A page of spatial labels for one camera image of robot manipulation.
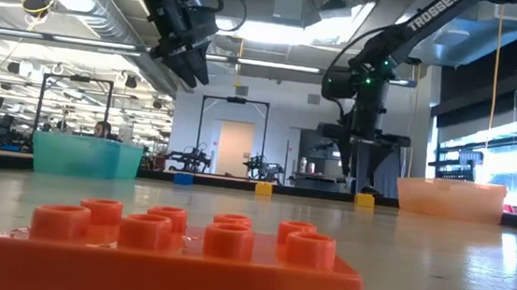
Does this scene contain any long ceiling light tube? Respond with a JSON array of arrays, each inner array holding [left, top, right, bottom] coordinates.
[[0, 25, 151, 54], [236, 57, 322, 75]]

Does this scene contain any silver ceiling duct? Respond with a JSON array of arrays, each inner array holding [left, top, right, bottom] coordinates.
[[3, 0, 191, 100]]

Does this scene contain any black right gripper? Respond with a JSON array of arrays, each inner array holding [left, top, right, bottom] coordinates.
[[312, 94, 415, 197]]

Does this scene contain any grey ceiling box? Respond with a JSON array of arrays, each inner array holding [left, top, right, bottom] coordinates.
[[271, 0, 307, 23]]

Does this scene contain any black ceiling camera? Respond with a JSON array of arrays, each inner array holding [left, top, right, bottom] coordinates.
[[19, 0, 57, 21]]

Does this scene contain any long yellow toy block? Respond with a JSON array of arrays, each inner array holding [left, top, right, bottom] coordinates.
[[254, 181, 274, 197]]

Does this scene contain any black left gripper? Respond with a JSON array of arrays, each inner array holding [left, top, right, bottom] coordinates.
[[112, 0, 223, 92]]

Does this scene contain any pale door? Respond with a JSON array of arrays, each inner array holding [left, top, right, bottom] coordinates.
[[214, 119, 257, 179]]

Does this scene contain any square yellow toy block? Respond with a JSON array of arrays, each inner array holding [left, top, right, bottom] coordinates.
[[353, 192, 376, 210]]

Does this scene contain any black aluminium table frame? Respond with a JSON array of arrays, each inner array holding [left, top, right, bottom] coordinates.
[[0, 153, 517, 232]]

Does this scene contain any black background rig frame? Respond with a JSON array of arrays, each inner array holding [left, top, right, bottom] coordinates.
[[194, 93, 272, 181], [32, 71, 116, 140]]

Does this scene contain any orange plastic bin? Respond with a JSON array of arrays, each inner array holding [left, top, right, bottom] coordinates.
[[393, 174, 510, 226]]

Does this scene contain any person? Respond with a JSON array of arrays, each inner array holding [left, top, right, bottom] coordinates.
[[93, 120, 123, 142]]

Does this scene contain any orange toy block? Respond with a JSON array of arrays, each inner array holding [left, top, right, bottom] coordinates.
[[0, 189, 371, 290]]

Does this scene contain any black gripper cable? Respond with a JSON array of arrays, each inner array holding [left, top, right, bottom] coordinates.
[[205, 0, 250, 35]]

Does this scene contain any black wire shelf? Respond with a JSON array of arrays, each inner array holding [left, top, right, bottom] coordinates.
[[425, 155, 478, 183]]

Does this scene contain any teal plastic bin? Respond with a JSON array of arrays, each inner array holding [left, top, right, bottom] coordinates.
[[29, 130, 146, 183]]

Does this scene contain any square blue toy block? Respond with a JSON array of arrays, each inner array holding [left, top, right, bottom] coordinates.
[[172, 171, 195, 188]]

